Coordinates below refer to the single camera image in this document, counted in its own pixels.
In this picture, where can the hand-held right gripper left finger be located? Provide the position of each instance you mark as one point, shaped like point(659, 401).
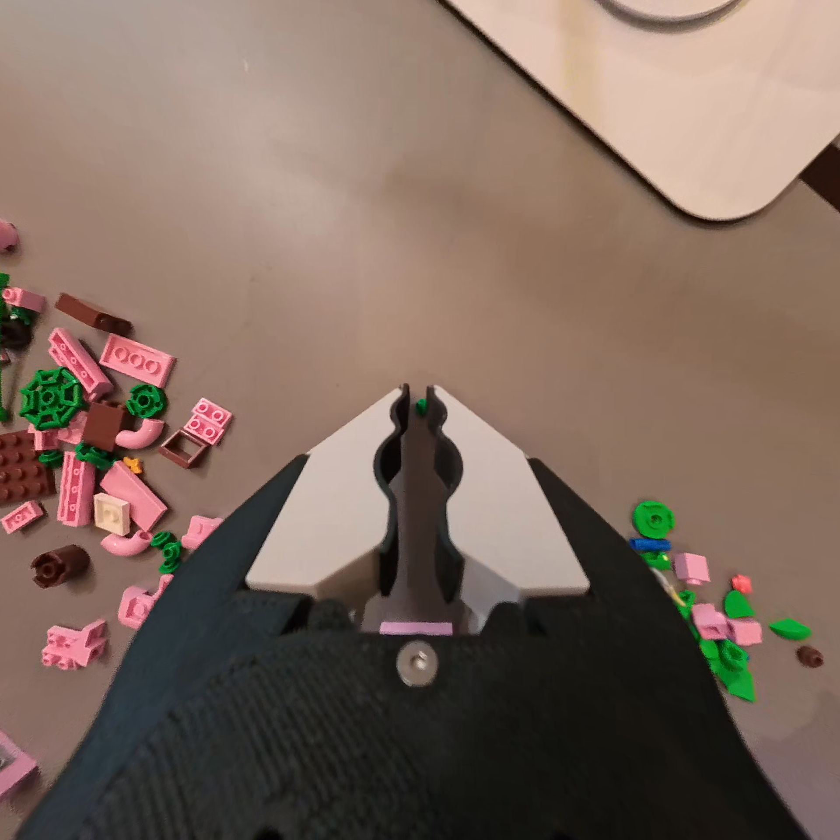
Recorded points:
point(315, 525)

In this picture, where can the pile of small toy bricks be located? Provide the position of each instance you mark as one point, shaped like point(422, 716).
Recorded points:
point(79, 492)

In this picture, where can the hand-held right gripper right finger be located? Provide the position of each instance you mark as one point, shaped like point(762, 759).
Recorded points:
point(518, 525)

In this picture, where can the white square plate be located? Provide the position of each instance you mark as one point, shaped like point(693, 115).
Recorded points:
point(111, 512)

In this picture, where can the white board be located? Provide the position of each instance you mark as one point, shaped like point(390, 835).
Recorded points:
point(689, 98)

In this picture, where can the brown square brick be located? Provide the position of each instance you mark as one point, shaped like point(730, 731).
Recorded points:
point(85, 308)

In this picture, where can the heap of mixed tiny pieces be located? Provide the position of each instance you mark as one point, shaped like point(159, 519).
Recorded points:
point(709, 623)

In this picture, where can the brown studded plate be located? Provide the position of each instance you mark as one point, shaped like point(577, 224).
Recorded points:
point(23, 469)

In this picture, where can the green web piece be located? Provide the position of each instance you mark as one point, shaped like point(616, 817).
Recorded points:
point(51, 399)

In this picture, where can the brown round brick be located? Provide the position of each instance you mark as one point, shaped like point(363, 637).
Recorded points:
point(59, 565)

